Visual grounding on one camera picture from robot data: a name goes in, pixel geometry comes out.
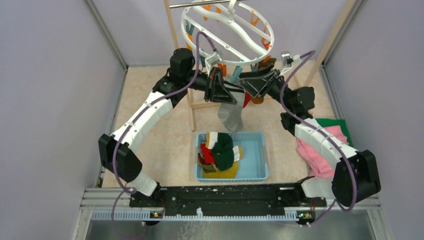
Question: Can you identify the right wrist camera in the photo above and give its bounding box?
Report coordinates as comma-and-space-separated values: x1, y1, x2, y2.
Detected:
280, 51, 301, 69

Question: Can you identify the orange clothes peg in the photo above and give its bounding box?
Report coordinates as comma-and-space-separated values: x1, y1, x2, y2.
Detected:
261, 38, 272, 51

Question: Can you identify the olive striped sock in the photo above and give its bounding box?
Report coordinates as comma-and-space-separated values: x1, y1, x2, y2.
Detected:
197, 153, 219, 173

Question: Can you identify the dark green sock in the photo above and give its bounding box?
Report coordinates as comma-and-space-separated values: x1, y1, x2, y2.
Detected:
205, 131, 234, 150
211, 145, 243, 171

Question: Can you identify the light blue plastic basket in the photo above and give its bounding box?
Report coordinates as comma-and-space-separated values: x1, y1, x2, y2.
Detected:
193, 132, 269, 183

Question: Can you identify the pink cloth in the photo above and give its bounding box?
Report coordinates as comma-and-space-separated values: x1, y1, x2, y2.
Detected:
296, 125, 353, 178

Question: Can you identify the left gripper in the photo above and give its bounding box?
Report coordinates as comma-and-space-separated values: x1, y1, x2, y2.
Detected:
183, 66, 237, 105

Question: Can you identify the white round sock hanger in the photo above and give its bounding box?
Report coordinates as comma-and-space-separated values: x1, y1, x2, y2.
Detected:
187, 0, 258, 62

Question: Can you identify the yellow sock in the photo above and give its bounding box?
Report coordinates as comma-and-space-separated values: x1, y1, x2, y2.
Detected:
203, 154, 243, 179

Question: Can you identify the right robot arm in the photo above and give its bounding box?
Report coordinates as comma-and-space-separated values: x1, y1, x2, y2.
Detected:
236, 69, 381, 208

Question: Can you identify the red striped sock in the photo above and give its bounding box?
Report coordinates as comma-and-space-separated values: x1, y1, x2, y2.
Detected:
242, 92, 252, 109

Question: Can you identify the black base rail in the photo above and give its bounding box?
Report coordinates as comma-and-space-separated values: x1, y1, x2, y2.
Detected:
129, 183, 327, 217

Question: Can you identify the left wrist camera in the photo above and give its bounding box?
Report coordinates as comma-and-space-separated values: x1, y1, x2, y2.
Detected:
205, 51, 222, 69

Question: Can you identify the green cloth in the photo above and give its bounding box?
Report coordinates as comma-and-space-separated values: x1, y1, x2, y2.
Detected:
316, 118, 354, 147

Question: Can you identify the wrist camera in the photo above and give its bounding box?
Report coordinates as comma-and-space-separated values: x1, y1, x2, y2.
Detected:
280, 51, 301, 69
205, 51, 222, 69

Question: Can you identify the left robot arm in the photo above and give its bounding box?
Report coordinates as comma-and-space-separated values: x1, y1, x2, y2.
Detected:
98, 48, 245, 207

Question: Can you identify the wooden clothes rack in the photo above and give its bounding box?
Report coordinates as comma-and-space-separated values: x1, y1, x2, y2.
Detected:
163, 0, 360, 133

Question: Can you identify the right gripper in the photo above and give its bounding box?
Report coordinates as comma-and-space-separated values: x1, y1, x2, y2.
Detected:
235, 63, 294, 111

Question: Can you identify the light grey sock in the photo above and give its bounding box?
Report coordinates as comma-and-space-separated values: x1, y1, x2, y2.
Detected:
218, 92, 245, 133

